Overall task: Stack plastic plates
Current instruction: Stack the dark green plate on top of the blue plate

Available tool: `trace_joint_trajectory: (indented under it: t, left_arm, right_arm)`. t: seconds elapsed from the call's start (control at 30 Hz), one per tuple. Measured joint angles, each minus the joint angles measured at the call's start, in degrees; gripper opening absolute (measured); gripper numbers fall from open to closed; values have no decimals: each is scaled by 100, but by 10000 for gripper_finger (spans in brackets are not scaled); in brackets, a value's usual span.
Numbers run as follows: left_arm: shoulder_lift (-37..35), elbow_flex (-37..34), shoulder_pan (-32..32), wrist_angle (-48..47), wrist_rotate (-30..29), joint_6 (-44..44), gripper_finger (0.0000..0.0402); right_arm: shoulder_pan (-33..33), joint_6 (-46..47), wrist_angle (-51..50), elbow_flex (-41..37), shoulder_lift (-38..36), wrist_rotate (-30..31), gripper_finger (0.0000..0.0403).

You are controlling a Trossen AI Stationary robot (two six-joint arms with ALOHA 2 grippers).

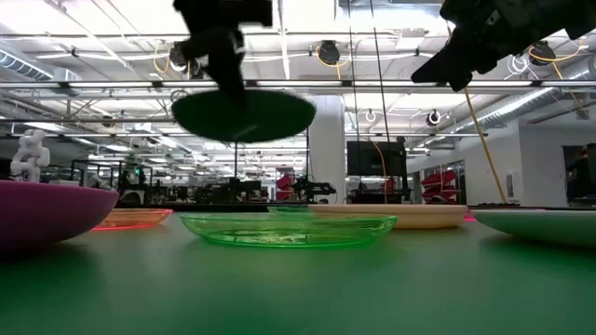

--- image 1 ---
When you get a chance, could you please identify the white square pillar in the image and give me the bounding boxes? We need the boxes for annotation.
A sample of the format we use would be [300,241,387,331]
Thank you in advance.
[309,95,346,206]

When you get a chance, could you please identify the black workstation frame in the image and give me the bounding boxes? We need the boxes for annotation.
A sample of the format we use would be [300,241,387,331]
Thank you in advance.
[69,160,155,205]

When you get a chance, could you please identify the pale white plastic plate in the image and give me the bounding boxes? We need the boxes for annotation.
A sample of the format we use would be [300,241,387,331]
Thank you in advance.
[472,208,596,248]

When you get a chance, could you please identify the large green transparent plate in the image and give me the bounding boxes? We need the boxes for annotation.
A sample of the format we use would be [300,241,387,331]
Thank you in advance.
[179,211,400,248]

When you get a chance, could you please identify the person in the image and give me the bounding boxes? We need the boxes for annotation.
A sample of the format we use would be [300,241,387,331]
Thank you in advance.
[566,144,596,205]

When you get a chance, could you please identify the purple plastic plate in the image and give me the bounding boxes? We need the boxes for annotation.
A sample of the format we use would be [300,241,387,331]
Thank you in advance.
[0,179,120,250]

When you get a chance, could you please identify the silver ventilation duct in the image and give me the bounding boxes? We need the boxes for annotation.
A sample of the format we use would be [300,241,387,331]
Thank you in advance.
[454,58,596,136]

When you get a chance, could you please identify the yellow hanging cable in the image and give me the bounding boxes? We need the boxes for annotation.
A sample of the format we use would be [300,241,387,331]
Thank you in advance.
[464,87,508,205]

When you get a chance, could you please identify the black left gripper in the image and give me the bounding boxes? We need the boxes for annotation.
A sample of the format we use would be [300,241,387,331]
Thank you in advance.
[172,0,274,109]

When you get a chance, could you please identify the black monitor screen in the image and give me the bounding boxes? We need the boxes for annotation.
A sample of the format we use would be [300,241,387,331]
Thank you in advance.
[346,141,408,177]

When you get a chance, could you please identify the beige plastic plate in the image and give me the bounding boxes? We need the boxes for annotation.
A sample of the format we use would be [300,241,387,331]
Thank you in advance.
[306,203,469,230]

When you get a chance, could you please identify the small green transparent plate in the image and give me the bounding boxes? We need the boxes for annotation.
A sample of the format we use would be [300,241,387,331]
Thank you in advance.
[266,205,311,215]

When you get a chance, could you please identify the orange transparent plastic plate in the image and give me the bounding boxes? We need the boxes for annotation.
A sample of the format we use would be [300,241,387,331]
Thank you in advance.
[91,208,174,233]

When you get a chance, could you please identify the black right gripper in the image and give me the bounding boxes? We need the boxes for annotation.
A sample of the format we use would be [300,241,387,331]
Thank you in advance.
[411,0,596,93]

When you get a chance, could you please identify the thin black hanging cable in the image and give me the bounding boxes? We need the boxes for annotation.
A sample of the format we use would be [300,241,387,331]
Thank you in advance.
[370,0,391,143]
[347,0,360,142]

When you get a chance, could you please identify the red storage bins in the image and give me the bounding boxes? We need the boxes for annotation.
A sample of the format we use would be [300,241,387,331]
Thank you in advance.
[421,169,460,202]

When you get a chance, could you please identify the long ceiling light bar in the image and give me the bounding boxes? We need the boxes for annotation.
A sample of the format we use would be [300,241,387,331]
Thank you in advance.
[0,79,596,90]

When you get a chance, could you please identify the orange hanging cable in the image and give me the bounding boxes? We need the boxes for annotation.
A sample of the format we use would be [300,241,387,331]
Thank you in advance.
[371,141,388,206]

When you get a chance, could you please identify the dark green plastic plate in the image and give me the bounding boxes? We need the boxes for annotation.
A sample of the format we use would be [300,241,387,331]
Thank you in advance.
[170,88,318,143]

